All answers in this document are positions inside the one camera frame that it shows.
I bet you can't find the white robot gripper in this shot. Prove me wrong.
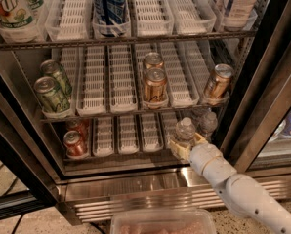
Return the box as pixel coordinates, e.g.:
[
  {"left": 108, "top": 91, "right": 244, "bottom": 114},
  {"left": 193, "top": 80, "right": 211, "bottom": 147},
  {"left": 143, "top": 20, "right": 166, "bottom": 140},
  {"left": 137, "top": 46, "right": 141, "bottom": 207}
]
[{"left": 170, "top": 133, "right": 237, "bottom": 188}]

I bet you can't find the clear water bottle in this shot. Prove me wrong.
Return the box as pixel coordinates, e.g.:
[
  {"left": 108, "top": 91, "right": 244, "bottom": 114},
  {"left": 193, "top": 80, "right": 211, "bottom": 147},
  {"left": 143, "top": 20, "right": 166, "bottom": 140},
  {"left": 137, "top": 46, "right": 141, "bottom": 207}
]
[
  {"left": 198, "top": 112, "right": 218, "bottom": 141},
  {"left": 175, "top": 117, "right": 195, "bottom": 145}
]

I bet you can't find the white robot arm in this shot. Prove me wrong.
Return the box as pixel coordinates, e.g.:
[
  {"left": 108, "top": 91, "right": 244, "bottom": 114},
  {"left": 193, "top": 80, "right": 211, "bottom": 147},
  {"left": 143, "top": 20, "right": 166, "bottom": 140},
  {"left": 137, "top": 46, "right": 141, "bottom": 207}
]
[{"left": 169, "top": 133, "right": 291, "bottom": 234}]

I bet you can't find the fridge glass door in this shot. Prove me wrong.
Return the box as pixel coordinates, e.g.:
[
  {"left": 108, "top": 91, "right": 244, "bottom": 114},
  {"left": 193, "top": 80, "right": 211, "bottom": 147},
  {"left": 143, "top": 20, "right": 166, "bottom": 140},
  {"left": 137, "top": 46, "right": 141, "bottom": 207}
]
[{"left": 216, "top": 0, "right": 291, "bottom": 175}]

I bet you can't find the stainless fridge base grille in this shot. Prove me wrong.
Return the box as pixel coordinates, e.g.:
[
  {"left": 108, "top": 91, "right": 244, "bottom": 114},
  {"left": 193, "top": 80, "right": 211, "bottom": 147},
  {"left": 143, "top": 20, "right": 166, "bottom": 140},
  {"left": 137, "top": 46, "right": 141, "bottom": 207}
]
[{"left": 56, "top": 166, "right": 291, "bottom": 226}]

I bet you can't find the white labelled bottle right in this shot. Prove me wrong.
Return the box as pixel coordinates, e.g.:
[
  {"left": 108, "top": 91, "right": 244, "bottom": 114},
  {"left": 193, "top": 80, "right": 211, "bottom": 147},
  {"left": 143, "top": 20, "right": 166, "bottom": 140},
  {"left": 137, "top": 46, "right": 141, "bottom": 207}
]
[{"left": 223, "top": 0, "right": 257, "bottom": 31}]

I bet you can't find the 7UP bottle front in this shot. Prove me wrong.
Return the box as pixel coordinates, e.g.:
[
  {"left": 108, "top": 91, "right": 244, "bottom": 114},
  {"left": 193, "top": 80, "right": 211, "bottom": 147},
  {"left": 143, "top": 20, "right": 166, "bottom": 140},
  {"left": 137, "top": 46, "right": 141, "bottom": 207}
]
[{"left": 0, "top": 0, "right": 35, "bottom": 43}]

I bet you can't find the gold soda can front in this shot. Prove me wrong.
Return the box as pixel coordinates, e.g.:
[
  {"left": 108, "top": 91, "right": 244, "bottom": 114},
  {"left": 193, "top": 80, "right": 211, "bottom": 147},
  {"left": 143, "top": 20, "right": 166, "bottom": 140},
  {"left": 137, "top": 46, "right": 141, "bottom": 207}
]
[{"left": 144, "top": 67, "right": 167, "bottom": 103}]

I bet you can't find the gold soda can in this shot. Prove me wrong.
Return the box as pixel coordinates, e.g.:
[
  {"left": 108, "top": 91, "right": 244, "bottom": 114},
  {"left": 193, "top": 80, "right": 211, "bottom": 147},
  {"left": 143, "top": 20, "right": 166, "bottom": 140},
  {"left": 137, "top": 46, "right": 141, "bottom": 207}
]
[
  {"left": 143, "top": 52, "right": 164, "bottom": 70},
  {"left": 203, "top": 64, "right": 234, "bottom": 99},
  {"left": 144, "top": 67, "right": 167, "bottom": 103}
]

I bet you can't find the gold soda can right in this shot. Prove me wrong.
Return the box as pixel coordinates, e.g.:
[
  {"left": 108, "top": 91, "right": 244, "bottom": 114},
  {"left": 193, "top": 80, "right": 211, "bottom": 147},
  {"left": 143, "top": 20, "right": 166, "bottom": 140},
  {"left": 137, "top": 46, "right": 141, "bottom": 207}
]
[{"left": 203, "top": 64, "right": 234, "bottom": 99}]

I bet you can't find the gold soda can rear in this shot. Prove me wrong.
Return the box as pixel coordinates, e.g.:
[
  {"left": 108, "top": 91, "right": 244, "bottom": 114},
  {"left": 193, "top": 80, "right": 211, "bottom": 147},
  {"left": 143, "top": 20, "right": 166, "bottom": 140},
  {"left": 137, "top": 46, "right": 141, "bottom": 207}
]
[{"left": 143, "top": 52, "right": 164, "bottom": 70}]

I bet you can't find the clear plastic food container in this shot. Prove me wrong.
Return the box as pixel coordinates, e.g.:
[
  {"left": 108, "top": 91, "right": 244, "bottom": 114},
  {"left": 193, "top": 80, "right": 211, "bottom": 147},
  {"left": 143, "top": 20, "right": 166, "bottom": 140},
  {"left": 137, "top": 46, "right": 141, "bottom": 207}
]
[{"left": 110, "top": 209, "right": 217, "bottom": 234}]

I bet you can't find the orange soda can rear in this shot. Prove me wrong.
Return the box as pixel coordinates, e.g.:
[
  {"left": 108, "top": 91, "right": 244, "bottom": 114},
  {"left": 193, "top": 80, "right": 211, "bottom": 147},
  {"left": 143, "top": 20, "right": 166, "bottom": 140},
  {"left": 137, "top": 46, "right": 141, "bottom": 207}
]
[{"left": 65, "top": 119, "right": 88, "bottom": 139}]

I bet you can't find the orange soda can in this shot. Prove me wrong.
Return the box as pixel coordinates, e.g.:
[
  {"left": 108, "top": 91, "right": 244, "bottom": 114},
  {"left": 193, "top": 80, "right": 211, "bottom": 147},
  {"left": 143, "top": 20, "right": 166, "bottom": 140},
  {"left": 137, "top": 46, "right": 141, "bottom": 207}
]
[
  {"left": 63, "top": 131, "right": 88, "bottom": 159},
  {"left": 65, "top": 119, "right": 88, "bottom": 139}
]

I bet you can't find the orange soda can front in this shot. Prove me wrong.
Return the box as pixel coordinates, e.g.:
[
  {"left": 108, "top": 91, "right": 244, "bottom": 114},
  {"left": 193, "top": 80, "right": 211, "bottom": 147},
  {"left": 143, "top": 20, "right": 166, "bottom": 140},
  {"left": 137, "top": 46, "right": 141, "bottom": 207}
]
[{"left": 63, "top": 131, "right": 88, "bottom": 159}]

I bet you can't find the green soda can front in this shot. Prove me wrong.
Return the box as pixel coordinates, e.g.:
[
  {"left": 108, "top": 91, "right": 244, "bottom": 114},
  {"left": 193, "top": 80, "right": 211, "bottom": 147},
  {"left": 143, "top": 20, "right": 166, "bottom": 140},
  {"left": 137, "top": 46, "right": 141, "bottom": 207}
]
[{"left": 34, "top": 76, "right": 70, "bottom": 113}]

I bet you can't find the green soda can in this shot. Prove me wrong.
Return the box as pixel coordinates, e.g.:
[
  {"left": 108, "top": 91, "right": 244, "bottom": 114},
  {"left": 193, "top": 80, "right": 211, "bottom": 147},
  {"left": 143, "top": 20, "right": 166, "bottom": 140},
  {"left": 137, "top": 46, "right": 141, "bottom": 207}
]
[
  {"left": 40, "top": 59, "right": 72, "bottom": 98},
  {"left": 34, "top": 76, "right": 70, "bottom": 113}
]

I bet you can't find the green soda can rear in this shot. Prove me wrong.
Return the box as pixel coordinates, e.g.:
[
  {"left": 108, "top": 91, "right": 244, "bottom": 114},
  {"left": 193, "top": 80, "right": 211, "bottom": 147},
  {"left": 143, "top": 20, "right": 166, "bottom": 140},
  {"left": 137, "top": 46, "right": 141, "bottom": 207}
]
[{"left": 40, "top": 59, "right": 72, "bottom": 98}]

